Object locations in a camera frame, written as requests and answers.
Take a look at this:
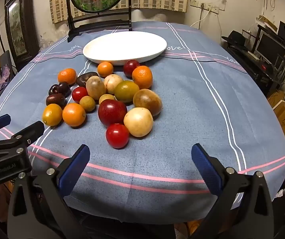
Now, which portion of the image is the yellow orange citrus fruit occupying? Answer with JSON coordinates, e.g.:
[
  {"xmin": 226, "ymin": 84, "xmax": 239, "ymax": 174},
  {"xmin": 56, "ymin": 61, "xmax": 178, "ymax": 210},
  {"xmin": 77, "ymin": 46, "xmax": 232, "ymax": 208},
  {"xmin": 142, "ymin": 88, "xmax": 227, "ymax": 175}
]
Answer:
[{"xmin": 42, "ymin": 104, "xmax": 63, "ymax": 126}]

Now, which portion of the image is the smooth orange citrus fruit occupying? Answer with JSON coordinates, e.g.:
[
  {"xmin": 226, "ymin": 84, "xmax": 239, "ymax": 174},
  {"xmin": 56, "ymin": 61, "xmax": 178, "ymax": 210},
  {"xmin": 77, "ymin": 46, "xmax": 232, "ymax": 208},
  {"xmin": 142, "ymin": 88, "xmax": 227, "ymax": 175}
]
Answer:
[
  {"xmin": 97, "ymin": 61, "xmax": 114, "ymax": 78},
  {"xmin": 62, "ymin": 103, "xmax": 86, "ymax": 127}
]

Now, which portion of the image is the thin black cable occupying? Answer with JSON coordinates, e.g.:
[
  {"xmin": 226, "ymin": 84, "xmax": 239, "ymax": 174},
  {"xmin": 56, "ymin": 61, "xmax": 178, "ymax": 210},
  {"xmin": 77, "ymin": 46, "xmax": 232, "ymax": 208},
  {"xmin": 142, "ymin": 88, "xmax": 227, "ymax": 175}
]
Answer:
[{"xmin": 164, "ymin": 53, "xmax": 248, "ymax": 73}]

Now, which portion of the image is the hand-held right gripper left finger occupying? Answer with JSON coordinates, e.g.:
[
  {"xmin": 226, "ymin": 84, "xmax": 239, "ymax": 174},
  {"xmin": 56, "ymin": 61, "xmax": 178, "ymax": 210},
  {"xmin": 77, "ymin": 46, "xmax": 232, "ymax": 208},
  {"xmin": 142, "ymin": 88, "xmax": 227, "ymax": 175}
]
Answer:
[{"xmin": 7, "ymin": 144, "xmax": 90, "ymax": 239}]

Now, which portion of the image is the pale yellow round fruit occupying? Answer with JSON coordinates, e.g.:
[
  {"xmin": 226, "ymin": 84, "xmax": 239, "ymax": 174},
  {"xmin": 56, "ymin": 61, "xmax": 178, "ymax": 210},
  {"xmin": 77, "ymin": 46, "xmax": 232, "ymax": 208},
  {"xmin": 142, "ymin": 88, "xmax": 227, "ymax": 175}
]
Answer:
[{"xmin": 124, "ymin": 107, "xmax": 154, "ymax": 137}]

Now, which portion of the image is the grey chair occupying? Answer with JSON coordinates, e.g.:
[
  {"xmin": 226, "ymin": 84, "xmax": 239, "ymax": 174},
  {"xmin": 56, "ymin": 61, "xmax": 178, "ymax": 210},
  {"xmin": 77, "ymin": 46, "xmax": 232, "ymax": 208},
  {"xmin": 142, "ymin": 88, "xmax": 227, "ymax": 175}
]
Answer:
[{"xmin": 0, "ymin": 50, "xmax": 17, "ymax": 80}]

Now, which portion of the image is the blue striped tablecloth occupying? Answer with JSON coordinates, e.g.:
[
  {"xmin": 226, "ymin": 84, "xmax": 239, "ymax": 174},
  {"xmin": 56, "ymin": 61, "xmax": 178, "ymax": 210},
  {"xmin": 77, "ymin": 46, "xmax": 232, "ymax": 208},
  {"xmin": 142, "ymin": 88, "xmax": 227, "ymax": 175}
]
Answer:
[{"xmin": 0, "ymin": 21, "xmax": 285, "ymax": 224}]

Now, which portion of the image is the purple cloth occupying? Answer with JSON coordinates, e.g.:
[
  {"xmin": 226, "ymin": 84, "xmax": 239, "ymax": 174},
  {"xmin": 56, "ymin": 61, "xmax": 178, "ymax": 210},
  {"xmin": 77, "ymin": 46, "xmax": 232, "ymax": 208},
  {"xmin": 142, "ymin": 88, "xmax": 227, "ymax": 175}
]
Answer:
[{"xmin": 0, "ymin": 66, "xmax": 15, "ymax": 92}]

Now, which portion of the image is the white wall socket strip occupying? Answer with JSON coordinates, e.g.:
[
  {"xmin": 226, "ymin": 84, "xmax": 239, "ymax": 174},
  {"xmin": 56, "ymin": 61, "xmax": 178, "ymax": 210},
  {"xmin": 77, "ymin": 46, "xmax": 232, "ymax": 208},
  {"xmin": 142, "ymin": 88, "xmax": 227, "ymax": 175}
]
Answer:
[{"xmin": 200, "ymin": 2, "xmax": 220, "ymax": 14}]

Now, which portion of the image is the tan longan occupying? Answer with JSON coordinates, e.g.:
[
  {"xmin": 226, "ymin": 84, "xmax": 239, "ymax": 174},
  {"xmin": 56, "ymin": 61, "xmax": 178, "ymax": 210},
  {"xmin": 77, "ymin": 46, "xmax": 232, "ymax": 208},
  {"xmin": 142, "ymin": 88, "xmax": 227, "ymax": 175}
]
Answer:
[
  {"xmin": 99, "ymin": 94, "xmax": 116, "ymax": 105},
  {"xmin": 79, "ymin": 96, "xmax": 96, "ymax": 113}
]

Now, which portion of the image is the orange mandarin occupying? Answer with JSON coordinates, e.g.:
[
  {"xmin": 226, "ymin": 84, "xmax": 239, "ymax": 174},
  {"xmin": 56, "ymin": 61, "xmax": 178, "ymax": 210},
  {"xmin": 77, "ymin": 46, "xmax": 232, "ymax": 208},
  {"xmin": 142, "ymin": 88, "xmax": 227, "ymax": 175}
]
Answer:
[
  {"xmin": 132, "ymin": 65, "xmax": 153, "ymax": 89},
  {"xmin": 58, "ymin": 68, "xmax": 77, "ymax": 85}
]

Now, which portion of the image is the brown yellow passion fruit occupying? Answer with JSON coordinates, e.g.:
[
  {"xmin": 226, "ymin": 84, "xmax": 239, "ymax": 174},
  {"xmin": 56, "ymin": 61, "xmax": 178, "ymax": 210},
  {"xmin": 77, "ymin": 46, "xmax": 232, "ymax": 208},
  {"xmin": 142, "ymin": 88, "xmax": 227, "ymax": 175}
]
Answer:
[{"xmin": 133, "ymin": 89, "xmax": 162, "ymax": 117}]

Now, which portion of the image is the small red cherry tomato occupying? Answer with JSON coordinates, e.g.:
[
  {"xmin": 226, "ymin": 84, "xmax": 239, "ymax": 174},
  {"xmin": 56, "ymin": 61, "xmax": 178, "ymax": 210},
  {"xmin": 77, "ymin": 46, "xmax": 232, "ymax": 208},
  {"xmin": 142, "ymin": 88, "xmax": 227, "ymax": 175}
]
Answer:
[{"xmin": 72, "ymin": 87, "xmax": 88, "ymax": 103}]

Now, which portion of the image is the flat beige box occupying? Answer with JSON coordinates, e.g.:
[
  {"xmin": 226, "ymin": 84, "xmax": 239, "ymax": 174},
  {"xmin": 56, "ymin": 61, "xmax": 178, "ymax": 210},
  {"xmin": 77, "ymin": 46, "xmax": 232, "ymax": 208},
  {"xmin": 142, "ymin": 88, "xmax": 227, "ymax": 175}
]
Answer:
[{"xmin": 257, "ymin": 15, "xmax": 279, "ymax": 31}]

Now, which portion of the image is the black desk with monitor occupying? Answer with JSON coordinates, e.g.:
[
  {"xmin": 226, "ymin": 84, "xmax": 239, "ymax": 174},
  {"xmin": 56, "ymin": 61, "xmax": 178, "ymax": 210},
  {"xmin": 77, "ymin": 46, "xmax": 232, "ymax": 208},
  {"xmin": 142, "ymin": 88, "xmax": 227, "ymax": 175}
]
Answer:
[{"xmin": 222, "ymin": 24, "xmax": 285, "ymax": 92}]

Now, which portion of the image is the green yellow citrus fruit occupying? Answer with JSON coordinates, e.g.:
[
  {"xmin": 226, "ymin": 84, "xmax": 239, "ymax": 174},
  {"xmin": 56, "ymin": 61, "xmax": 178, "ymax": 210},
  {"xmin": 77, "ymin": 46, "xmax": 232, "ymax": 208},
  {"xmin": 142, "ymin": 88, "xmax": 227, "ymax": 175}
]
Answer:
[{"xmin": 114, "ymin": 80, "xmax": 140, "ymax": 103}]

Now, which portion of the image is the white oval plate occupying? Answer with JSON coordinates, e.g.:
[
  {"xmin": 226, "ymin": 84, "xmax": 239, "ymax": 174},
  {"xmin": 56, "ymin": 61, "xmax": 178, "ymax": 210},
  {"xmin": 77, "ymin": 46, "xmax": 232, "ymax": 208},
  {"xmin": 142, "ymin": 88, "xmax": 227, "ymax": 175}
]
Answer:
[{"xmin": 83, "ymin": 31, "xmax": 168, "ymax": 66}]

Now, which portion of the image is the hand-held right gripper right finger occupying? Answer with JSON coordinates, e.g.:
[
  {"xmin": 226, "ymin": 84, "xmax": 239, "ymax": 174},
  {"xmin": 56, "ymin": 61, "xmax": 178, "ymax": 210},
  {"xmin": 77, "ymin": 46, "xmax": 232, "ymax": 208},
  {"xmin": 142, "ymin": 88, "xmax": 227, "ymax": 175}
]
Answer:
[{"xmin": 191, "ymin": 143, "xmax": 275, "ymax": 239}]

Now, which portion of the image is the white power cable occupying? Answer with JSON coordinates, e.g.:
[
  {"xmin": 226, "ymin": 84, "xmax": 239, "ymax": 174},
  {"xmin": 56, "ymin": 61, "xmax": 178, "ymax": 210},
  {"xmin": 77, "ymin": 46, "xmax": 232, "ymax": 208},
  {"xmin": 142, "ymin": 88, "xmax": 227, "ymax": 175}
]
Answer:
[{"xmin": 190, "ymin": 6, "xmax": 211, "ymax": 28}]

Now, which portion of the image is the black computer monitor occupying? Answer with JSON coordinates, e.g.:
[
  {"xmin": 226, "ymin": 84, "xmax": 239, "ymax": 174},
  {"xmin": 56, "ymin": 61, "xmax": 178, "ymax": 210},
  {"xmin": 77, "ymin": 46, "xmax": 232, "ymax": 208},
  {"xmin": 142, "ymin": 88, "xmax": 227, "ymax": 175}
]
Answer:
[{"xmin": 256, "ymin": 31, "xmax": 285, "ymax": 60}]

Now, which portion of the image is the large dark purple tomato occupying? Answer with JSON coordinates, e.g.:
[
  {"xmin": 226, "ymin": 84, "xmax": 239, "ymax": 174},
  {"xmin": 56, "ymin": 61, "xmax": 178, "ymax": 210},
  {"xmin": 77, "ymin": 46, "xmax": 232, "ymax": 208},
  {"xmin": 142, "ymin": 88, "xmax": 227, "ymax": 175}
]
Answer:
[{"xmin": 76, "ymin": 72, "xmax": 99, "ymax": 87}]

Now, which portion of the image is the pale cream round fruit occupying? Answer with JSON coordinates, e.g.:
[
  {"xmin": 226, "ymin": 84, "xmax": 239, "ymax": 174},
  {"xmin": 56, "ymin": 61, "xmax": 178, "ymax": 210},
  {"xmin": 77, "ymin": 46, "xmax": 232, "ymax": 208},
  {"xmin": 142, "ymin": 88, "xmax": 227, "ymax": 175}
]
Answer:
[{"xmin": 104, "ymin": 74, "xmax": 124, "ymax": 95}]

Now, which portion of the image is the small cardboard box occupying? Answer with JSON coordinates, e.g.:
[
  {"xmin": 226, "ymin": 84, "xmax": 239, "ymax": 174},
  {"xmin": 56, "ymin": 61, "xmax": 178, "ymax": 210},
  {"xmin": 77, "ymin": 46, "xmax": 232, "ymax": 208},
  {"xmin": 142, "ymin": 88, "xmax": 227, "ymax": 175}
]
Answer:
[{"xmin": 268, "ymin": 90, "xmax": 285, "ymax": 109}]

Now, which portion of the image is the large red plum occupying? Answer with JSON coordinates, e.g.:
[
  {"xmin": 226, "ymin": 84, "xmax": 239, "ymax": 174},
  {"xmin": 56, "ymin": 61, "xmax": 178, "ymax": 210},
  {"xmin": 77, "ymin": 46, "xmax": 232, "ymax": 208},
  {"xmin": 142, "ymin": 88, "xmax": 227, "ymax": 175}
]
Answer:
[{"xmin": 98, "ymin": 99, "xmax": 128, "ymax": 128}]

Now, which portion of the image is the clear plastic bag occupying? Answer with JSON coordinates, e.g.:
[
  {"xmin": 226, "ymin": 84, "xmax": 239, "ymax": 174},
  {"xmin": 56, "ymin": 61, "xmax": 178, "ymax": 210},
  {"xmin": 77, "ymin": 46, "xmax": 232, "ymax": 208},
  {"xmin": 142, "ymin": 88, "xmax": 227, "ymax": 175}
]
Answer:
[{"xmin": 39, "ymin": 33, "xmax": 56, "ymax": 53}]

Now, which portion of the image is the black hat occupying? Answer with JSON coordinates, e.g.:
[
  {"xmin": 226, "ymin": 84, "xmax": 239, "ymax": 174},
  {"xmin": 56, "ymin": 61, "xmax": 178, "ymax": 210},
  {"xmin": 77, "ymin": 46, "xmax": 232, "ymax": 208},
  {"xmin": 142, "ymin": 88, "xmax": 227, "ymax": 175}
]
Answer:
[{"xmin": 221, "ymin": 30, "xmax": 246, "ymax": 48}]

